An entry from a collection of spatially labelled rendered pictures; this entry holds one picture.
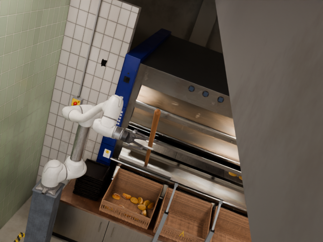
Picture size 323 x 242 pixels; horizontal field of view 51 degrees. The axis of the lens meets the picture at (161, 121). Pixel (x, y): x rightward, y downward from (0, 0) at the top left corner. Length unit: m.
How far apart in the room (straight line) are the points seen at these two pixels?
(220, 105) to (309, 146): 3.22
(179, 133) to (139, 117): 0.46
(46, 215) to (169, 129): 1.46
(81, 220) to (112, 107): 1.84
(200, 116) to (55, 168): 1.51
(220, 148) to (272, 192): 3.38
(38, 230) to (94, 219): 0.61
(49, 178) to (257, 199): 2.87
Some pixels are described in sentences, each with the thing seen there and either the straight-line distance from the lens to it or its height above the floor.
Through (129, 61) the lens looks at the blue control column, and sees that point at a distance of 3.43.
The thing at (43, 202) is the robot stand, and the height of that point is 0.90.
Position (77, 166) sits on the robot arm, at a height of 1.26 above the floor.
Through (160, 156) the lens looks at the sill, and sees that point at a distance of 3.77.
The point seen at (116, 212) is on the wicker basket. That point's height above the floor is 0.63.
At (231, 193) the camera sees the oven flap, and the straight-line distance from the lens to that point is 3.94.
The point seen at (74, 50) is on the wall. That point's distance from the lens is 3.64.
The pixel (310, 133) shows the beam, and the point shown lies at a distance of 0.24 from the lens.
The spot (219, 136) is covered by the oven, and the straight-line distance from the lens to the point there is 3.58.
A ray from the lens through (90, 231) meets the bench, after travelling 3.90.
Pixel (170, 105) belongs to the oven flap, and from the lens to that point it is 3.50.
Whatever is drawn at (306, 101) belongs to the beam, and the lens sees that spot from 0.26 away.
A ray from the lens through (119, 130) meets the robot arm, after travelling 2.30.
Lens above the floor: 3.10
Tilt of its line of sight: 25 degrees down
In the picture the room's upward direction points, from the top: 20 degrees clockwise
